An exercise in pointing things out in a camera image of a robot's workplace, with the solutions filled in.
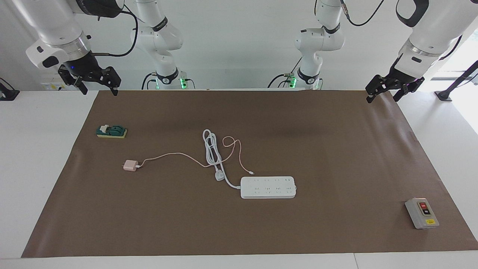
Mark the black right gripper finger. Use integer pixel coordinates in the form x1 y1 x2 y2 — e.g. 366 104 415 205
58 67 89 95
98 67 122 96

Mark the grey on-off switch box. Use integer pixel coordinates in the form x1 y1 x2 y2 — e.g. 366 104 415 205
405 198 440 229

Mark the green knife switch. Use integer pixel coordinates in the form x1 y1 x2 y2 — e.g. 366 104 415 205
96 124 128 139

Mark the black right arm base cable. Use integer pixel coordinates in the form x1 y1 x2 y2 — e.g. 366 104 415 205
141 72 159 90

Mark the black clamp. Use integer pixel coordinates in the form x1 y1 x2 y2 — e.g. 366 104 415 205
0 78 20 101

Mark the white power strip cord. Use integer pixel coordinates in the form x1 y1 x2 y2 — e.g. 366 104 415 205
202 129 242 189

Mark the brown paper mat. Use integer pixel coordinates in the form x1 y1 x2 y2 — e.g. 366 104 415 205
21 89 478 258

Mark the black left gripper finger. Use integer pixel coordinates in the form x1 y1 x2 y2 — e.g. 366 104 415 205
365 75 392 103
393 83 418 102

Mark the black arm base cable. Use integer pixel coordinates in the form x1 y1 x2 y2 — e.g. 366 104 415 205
141 72 159 90
268 56 303 89

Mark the black stand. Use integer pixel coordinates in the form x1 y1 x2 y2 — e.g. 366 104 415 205
434 60 478 102

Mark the black left arm base cable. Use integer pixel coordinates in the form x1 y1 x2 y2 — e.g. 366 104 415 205
268 56 303 89

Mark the white wall socket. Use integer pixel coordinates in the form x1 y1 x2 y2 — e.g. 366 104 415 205
40 80 71 91

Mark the white power strip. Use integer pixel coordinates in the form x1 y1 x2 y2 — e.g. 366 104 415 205
240 176 297 199

